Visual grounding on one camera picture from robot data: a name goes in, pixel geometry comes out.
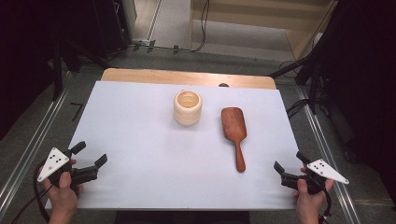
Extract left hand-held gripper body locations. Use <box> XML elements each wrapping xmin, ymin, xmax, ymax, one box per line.
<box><xmin>36</xmin><ymin>147</ymin><xmax>100</xmax><ymax>190</ymax></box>

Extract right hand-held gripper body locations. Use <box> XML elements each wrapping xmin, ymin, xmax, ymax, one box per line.
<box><xmin>280</xmin><ymin>159</ymin><xmax>350</xmax><ymax>196</ymax></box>

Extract brown wooden hairbrush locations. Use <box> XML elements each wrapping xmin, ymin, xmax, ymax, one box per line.
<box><xmin>220</xmin><ymin>106</ymin><xmax>248</xmax><ymax>174</ymax></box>

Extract cream ribbed wooden cup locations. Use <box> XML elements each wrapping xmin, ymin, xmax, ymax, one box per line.
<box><xmin>173</xmin><ymin>90</ymin><xmax>204</xmax><ymax>127</ymax></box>

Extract person's right hand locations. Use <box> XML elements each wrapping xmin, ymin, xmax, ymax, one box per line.
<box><xmin>292</xmin><ymin>176</ymin><xmax>334</xmax><ymax>217</ymax></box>

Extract person's left hand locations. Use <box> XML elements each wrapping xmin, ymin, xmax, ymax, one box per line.
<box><xmin>43</xmin><ymin>171</ymin><xmax>83</xmax><ymax>218</ymax></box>

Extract white table board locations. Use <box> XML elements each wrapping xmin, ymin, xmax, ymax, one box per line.
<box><xmin>45</xmin><ymin>80</ymin><xmax>307</xmax><ymax>211</ymax></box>

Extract black metal stand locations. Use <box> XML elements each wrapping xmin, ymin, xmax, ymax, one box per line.
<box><xmin>269</xmin><ymin>50</ymin><xmax>323</xmax><ymax>116</ymax></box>
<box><xmin>50</xmin><ymin>40</ymin><xmax>110</xmax><ymax>102</ymax></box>

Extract dark curtain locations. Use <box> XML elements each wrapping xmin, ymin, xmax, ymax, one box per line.
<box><xmin>0</xmin><ymin>0</ymin><xmax>66</xmax><ymax>141</ymax></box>
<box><xmin>311</xmin><ymin>0</ymin><xmax>396</xmax><ymax>203</ymax></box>

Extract light wooden table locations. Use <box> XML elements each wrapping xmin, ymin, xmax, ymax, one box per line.
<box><xmin>101</xmin><ymin>67</ymin><xmax>277</xmax><ymax>91</ymax></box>

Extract white power strip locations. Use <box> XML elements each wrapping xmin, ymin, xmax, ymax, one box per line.
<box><xmin>132</xmin><ymin>37</ymin><xmax>152</xmax><ymax>47</ymax></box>

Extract black cabinet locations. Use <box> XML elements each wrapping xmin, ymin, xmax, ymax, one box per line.
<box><xmin>92</xmin><ymin>0</ymin><xmax>134</xmax><ymax>60</ymax></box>

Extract light wooden shelf unit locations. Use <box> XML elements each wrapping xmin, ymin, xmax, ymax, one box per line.
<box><xmin>189</xmin><ymin>0</ymin><xmax>339</xmax><ymax>61</ymax></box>

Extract metal floor rail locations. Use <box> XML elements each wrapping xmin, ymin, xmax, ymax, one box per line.
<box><xmin>293</xmin><ymin>85</ymin><xmax>362</xmax><ymax>224</ymax></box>
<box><xmin>0</xmin><ymin>73</ymin><xmax>77</xmax><ymax>217</ymax></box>

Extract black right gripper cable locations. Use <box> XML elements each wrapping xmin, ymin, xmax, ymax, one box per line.
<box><xmin>317</xmin><ymin>187</ymin><xmax>332</xmax><ymax>224</ymax></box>

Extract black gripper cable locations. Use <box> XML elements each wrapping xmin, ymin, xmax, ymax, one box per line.
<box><xmin>317</xmin><ymin>187</ymin><xmax>332</xmax><ymax>224</ymax></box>
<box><xmin>10</xmin><ymin>161</ymin><xmax>54</xmax><ymax>224</ymax></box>

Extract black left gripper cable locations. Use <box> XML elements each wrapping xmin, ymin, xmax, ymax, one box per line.
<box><xmin>10</xmin><ymin>161</ymin><xmax>54</xmax><ymax>224</ymax></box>

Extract black floor cables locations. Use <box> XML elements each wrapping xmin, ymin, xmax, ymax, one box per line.
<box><xmin>285</xmin><ymin>98</ymin><xmax>312</xmax><ymax>119</ymax></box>

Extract hanging black cables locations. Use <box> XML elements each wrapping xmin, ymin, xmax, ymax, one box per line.
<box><xmin>190</xmin><ymin>0</ymin><xmax>210</xmax><ymax>53</ymax></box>

